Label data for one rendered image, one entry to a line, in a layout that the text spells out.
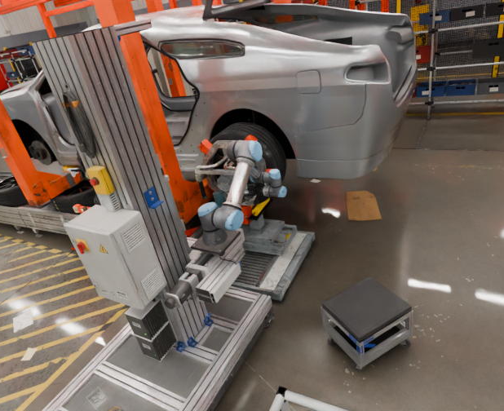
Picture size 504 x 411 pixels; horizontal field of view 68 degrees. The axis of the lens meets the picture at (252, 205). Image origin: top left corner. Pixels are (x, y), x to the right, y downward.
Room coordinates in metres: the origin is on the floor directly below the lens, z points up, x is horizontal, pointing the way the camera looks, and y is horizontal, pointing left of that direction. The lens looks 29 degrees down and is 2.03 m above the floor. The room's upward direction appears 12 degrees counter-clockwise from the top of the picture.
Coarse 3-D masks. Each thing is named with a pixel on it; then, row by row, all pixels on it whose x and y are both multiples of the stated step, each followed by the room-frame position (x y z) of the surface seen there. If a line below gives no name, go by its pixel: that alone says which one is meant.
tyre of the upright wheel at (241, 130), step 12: (228, 132) 2.77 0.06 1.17; (240, 132) 2.73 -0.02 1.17; (252, 132) 2.74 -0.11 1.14; (264, 132) 2.79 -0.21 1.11; (264, 144) 2.66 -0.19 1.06; (276, 144) 2.74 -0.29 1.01; (264, 156) 2.62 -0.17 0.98; (276, 156) 2.66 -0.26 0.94; (276, 168) 2.61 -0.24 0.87; (216, 180) 2.88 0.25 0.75
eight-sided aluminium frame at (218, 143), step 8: (216, 144) 2.73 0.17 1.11; (224, 144) 2.69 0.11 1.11; (208, 152) 2.78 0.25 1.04; (208, 160) 2.79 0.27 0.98; (264, 160) 2.59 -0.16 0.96; (264, 168) 2.58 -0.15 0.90; (208, 176) 2.83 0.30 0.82; (208, 184) 2.82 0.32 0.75; (216, 184) 2.84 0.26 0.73; (264, 184) 2.55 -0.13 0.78; (224, 192) 2.80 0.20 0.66; (248, 200) 2.69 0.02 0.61
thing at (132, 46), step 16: (96, 0) 2.70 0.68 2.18; (112, 0) 2.63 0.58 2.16; (128, 0) 2.75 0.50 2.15; (112, 16) 2.65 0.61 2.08; (128, 16) 2.71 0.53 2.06; (128, 48) 2.64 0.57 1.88; (128, 64) 2.65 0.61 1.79; (144, 64) 2.73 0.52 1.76; (144, 80) 2.69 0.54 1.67; (144, 96) 2.65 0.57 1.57; (144, 112) 2.64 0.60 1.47; (160, 112) 2.74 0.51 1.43; (160, 128) 2.69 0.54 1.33; (160, 144) 2.65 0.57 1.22; (160, 160) 2.64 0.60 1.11; (176, 160) 2.75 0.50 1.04; (176, 176) 2.71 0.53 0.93; (176, 192) 2.66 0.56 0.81
